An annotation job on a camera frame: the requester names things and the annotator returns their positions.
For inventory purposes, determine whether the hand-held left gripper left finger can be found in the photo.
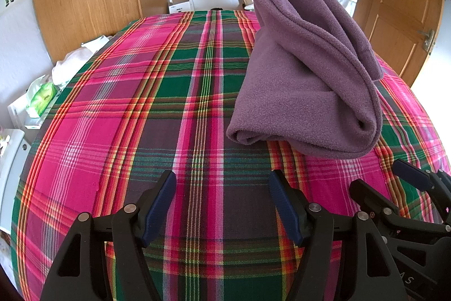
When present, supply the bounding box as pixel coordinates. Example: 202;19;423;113
40;170;177;301

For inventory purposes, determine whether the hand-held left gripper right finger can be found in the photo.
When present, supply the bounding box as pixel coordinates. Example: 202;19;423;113
268;170;409;301

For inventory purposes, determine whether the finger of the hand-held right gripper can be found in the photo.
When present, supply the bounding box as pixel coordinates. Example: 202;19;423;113
349;179;402;217
393;160;451;213

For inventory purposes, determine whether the purple fleece sweater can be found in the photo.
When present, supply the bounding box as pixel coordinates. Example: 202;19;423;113
225;0;384;159

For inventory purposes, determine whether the plaid bed sheet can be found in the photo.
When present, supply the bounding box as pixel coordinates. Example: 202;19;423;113
10;10;451;301

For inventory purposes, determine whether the white drawer cabinet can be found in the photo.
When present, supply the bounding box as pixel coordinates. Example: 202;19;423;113
0;126;36;234

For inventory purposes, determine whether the green tissue pack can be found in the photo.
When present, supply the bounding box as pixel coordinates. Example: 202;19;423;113
26;82;59;118

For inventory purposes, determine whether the small side table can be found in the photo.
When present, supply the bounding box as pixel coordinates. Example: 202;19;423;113
7;75;71;130

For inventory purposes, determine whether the white cloth pile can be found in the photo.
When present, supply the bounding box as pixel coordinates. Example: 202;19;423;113
53;43;106;86

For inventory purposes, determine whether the wooden door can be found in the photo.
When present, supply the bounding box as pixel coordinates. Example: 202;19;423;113
354;0;446;86

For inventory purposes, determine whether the white paper packet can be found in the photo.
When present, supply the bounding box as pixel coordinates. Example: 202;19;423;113
82;35;113;49

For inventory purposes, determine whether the white cardboard box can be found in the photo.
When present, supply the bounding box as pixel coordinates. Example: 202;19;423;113
168;0;195;14

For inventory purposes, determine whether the metal door handle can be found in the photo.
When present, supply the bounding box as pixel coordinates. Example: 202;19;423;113
417;29;435;53

